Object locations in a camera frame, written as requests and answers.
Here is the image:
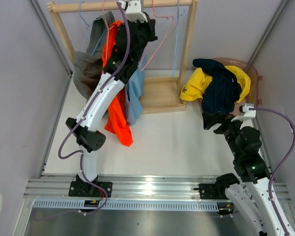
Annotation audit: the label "grey shorts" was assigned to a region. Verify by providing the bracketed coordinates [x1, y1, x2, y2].
[73, 11, 115, 100]

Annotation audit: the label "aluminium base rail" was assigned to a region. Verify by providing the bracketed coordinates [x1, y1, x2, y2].
[23, 175, 292, 203]

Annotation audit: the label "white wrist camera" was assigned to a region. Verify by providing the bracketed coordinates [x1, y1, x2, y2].
[117, 0, 148, 23]
[231, 103, 256, 122]

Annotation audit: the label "light blue shorts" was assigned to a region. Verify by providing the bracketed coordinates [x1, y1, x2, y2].
[125, 68, 145, 126]

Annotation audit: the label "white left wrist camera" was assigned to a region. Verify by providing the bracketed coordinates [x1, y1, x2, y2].
[117, 0, 148, 23]

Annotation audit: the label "pink hanger of orange shorts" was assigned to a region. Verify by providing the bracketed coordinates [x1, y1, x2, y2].
[102, 0, 111, 60]

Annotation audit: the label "blue wire hanger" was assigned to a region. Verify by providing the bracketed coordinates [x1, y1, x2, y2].
[172, 0, 184, 77]

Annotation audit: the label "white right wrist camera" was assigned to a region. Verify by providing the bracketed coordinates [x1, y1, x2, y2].
[231, 103, 256, 122]

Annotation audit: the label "wooden clothes rack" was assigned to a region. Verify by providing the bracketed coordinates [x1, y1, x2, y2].
[47, 0, 198, 114]

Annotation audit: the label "pink hanger of navy shorts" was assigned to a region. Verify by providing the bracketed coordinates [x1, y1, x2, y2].
[139, 0, 175, 72]

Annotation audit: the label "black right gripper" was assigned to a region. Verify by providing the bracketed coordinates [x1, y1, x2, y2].
[201, 111, 247, 157]

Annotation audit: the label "slotted cable duct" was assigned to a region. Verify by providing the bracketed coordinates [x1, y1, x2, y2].
[33, 198, 219, 212]

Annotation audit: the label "translucent pink plastic basket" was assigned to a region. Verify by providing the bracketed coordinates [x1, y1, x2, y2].
[214, 57, 263, 116]

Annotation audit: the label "navy blue shorts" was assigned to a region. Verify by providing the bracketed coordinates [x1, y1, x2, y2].
[193, 58, 242, 114]

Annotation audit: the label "blue hanger of grey shorts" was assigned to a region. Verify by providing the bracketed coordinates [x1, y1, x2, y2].
[78, 1, 104, 56]

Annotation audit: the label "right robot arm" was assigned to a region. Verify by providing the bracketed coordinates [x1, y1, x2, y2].
[202, 105, 295, 236]

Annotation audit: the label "yellow shorts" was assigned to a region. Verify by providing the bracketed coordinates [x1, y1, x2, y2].
[179, 65, 251, 103]

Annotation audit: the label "orange shorts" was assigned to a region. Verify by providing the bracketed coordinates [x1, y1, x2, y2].
[102, 21, 133, 147]

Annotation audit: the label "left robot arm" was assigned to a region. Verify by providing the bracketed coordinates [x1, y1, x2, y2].
[65, 19, 158, 197]

